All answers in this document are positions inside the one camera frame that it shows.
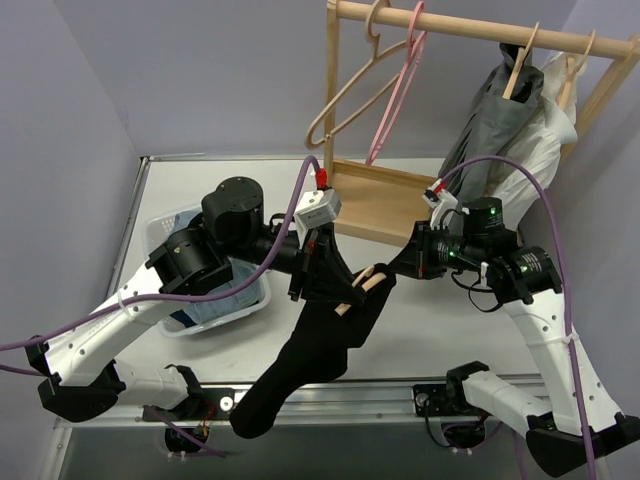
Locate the light blue denim jacket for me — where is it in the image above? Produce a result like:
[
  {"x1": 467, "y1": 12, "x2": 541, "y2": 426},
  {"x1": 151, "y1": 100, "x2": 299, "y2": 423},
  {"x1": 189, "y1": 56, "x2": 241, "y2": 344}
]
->
[{"x1": 169, "y1": 212, "x2": 266, "y2": 326}]

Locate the aluminium mounting rail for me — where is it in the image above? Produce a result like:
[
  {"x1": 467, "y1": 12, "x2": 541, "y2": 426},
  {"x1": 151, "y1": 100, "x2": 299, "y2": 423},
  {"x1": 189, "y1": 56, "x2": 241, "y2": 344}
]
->
[{"x1": 107, "y1": 382, "x2": 551, "y2": 421}]

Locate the beige plastic hanger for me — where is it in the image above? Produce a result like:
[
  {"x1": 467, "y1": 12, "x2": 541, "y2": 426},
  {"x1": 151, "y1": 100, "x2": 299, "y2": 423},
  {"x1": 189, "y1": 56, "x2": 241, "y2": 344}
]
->
[{"x1": 305, "y1": 0, "x2": 416, "y2": 150}]

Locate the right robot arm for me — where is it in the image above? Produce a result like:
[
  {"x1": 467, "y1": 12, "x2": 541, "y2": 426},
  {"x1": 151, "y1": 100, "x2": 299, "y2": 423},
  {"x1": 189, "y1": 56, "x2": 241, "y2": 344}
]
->
[{"x1": 390, "y1": 197, "x2": 639, "y2": 478}]

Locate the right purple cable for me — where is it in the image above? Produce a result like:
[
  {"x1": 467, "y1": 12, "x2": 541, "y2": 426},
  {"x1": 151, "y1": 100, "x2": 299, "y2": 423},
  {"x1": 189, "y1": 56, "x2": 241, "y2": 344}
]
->
[{"x1": 439, "y1": 154, "x2": 599, "y2": 480}]

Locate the white plastic basket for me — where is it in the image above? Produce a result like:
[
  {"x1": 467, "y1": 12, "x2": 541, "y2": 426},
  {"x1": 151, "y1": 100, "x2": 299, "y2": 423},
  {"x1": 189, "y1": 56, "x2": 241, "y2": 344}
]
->
[{"x1": 143, "y1": 205, "x2": 271, "y2": 338}]

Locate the black garment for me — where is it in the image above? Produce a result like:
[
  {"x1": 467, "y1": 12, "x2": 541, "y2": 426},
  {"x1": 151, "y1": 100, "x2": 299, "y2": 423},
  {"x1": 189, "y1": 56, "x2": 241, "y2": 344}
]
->
[{"x1": 230, "y1": 263, "x2": 399, "y2": 440}]

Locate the white shirt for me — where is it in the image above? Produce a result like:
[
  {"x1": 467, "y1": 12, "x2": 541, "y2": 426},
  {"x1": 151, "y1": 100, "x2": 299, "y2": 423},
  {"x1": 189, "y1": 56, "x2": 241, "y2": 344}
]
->
[{"x1": 485, "y1": 53, "x2": 586, "y2": 231}]

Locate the wooden hanger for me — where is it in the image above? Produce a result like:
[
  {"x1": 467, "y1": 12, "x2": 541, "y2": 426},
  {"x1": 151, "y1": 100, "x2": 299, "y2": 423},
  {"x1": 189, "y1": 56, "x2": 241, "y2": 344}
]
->
[
  {"x1": 502, "y1": 22, "x2": 540, "y2": 100},
  {"x1": 556, "y1": 29, "x2": 596, "y2": 110},
  {"x1": 334, "y1": 265, "x2": 386, "y2": 316}
]

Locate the wooden clothes rack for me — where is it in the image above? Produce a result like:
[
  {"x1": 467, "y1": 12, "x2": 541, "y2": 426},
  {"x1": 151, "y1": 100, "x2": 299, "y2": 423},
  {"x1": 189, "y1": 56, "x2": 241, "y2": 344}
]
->
[{"x1": 304, "y1": 1, "x2": 639, "y2": 245}]

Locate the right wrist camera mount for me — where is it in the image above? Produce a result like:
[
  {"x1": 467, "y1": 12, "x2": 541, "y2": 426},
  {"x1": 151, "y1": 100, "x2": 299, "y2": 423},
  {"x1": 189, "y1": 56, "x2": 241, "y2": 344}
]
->
[{"x1": 422, "y1": 179, "x2": 458, "y2": 230}]

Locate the pink plastic hanger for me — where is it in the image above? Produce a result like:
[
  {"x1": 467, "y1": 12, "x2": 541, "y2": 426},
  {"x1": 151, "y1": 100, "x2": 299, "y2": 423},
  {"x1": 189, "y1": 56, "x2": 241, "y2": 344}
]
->
[{"x1": 365, "y1": 1, "x2": 428, "y2": 166}]

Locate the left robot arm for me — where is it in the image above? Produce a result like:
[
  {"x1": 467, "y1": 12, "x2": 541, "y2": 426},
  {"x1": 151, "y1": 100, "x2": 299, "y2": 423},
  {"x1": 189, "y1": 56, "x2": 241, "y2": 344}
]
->
[{"x1": 25, "y1": 177, "x2": 365, "y2": 423}]

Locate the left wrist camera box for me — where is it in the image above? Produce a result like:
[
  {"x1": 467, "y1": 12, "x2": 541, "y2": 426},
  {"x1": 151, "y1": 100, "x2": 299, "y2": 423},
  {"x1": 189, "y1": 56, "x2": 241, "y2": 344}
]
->
[{"x1": 294, "y1": 188, "x2": 342, "y2": 240}]

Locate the grey garment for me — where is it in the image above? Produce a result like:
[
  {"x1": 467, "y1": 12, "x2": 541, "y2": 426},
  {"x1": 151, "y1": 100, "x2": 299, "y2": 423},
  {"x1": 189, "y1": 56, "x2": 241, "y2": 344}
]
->
[{"x1": 438, "y1": 43, "x2": 544, "y2": 177}]

